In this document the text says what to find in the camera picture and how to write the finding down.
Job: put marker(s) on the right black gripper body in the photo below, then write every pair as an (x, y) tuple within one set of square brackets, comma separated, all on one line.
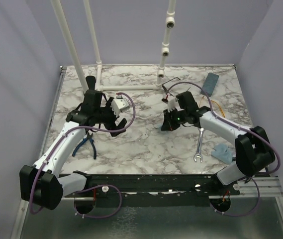
[(181, 116)]

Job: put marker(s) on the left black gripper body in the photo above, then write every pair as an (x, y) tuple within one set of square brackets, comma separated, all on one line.
[(101, 116)]

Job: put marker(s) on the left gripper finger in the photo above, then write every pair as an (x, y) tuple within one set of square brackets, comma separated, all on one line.
[(108, 106), (120, 127)]

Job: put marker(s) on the black wire-frame sunglasses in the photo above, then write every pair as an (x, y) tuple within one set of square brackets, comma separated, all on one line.
[(168, 86)]

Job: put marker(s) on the blue-grey glasses case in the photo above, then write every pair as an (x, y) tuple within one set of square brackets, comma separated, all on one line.
[(209, 84)]

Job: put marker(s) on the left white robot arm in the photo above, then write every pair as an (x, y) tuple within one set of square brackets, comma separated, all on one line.
[(40, 183)]

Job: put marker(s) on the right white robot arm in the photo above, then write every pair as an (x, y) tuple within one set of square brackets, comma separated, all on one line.
[(252, 147)]

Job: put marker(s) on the orange sunglasses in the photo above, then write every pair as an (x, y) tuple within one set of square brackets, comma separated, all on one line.
[(214, 102)]

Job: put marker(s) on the black cylinder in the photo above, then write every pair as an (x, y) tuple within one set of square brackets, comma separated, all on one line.
[(91, 81)]

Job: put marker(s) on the silver wrench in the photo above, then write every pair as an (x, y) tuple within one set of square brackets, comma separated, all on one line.
[(198, 155)]

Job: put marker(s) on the crumpled blue cloth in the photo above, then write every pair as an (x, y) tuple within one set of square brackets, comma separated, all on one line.
[(222, 153)]

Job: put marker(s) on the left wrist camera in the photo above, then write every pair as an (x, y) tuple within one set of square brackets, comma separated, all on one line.
[(119, 105)]

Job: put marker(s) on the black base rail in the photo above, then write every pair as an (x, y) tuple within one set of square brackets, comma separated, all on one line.
[(136, 190)]

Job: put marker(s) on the white PVC pipe frame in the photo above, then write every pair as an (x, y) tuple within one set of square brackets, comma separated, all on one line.
[(63, 24)]

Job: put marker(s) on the aluminium extrusion rail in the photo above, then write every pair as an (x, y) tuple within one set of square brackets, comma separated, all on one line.
[(268, 187)]

